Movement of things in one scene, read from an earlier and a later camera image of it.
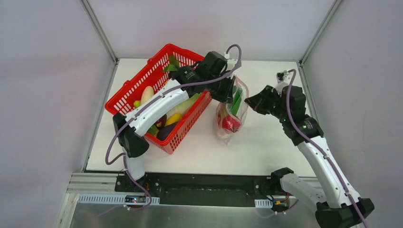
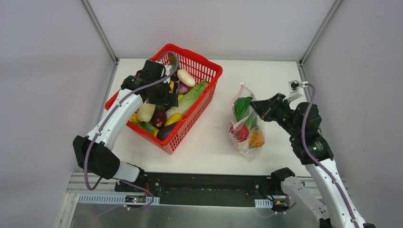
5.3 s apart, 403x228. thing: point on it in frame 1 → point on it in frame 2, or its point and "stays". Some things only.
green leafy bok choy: (237, 97) → (244, 115)
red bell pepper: (229, 123) → (240, 133)
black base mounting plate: (204, 189) stays
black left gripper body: (225, 89) → (171, 95)
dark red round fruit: (160, 122) stays
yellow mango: (173, 118) stays
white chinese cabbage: (185, 108) stays
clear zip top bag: (230, 116) → (246, 128)
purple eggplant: (164, 132) stays
